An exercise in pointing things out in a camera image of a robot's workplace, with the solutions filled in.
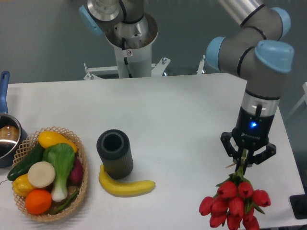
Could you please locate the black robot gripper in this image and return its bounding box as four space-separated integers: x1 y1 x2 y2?
220 107 276 172

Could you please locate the red tulip bouquet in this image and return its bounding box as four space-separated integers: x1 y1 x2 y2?
199 150 271 230

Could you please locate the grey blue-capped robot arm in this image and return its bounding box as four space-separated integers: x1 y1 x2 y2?
205 0 295 170

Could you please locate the black device at table edge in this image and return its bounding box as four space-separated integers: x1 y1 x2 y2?
289 194 307 219

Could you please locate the yellow banana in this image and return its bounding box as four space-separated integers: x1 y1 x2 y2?
98 164 156 197

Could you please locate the dark grey ribbed vase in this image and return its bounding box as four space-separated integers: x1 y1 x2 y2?
96 129 134 180

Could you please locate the purple sweet potato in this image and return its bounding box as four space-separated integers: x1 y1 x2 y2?
69 158 83 184

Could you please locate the green bean pod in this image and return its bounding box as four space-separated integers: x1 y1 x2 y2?
52 190 79 215

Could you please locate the green bok choy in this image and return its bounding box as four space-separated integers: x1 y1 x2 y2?
43 143 75 202

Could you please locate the yellow squash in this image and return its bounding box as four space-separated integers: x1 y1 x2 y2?
38 131 78 153

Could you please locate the beige round radish slice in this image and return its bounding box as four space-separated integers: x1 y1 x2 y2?
27 161 56 188

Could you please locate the dark green cucumber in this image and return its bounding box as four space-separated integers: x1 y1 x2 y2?
7 143 45 181

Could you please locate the orange fruit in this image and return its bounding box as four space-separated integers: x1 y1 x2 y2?
25 189 52 215

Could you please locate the woven wicker basket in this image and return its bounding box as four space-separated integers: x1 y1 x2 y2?
12 126 88 222

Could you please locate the yellow bell pepper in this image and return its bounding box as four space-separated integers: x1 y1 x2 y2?
12 173 36 197

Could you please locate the white furniture frame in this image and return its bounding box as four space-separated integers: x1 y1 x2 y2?
285 82 307 120

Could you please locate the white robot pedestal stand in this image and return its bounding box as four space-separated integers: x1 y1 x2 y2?
78 0 206 81

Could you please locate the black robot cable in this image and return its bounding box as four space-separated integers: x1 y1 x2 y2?
121 37 133 79

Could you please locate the blue-handled saucepan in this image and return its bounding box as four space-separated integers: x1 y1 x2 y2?
0 71 27 168

